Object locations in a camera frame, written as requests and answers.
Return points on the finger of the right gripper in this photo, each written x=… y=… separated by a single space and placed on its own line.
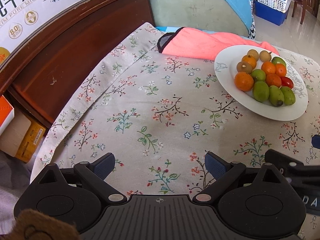
x=315 y=141

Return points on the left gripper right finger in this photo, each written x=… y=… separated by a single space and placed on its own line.
x=225 y=174

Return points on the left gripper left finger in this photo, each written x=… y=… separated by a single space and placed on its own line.
x=92 y=176

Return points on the green fruit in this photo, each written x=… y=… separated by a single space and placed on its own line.
x=258 y=75
x=289 y=96
x=278 y=60
x=276 y=97
x=260 y=91

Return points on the red cherry tomato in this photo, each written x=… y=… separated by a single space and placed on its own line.
x=286 y=82

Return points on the small orange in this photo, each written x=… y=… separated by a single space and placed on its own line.
x=268 y=68

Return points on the green fruit bottom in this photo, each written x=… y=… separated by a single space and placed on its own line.
x=278 y=60

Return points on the brown kiwi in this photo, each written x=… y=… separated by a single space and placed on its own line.
x=265 y=56
x=244 y=66

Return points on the large orange top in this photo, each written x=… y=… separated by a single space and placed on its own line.
x=250 y=60

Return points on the brown kiwi hidden small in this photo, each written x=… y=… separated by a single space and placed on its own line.
x=253 y=53

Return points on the yellow cardboard box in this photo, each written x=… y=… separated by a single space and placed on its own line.
x=21 y=137

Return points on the brown knitted sleeve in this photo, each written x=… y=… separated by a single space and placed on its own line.
x=31 y=224

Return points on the floral tablecloth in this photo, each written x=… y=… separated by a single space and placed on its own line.
x=159 y=115

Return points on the orange white box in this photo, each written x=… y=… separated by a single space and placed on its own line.
x=6 y=114

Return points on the white ceramic plate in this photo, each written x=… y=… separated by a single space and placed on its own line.
x=225 y=70

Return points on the dark wooden cabinet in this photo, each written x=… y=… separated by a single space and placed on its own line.
x=49 y=67

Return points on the houndstooth sofa cover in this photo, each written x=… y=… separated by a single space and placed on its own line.
x=252 y=32

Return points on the blue plastic bin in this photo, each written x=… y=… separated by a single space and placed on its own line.
x=271 y=15

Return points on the pink folded towel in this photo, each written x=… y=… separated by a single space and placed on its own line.
x=196 y=44

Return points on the white milk carton box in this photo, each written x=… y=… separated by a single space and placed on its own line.
x=20 y=18

